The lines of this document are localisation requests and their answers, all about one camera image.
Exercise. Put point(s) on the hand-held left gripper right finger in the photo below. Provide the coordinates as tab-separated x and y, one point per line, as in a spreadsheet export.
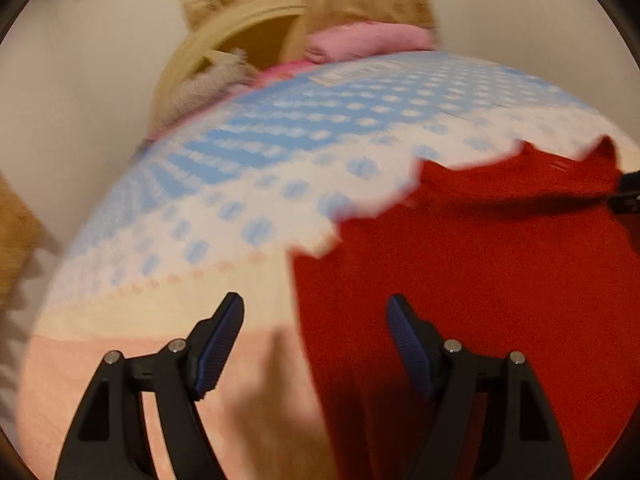
407	340

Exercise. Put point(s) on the pink blanket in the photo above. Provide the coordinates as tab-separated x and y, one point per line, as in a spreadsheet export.
285	70

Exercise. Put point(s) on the pink pillow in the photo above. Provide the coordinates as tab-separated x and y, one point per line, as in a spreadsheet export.
365	40

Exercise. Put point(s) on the polka dot bedsheet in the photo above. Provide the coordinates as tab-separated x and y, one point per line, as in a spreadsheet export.
250	160

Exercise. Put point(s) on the cream wooden headboard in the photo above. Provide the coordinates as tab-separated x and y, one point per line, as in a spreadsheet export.
225	25

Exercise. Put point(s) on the red knitted sweater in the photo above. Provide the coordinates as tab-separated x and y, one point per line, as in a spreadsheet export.
450	270

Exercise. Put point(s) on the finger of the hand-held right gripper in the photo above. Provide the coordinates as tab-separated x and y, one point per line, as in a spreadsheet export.
631	181
626	203

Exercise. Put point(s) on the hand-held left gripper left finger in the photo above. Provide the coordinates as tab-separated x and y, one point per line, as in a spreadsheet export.
220	340

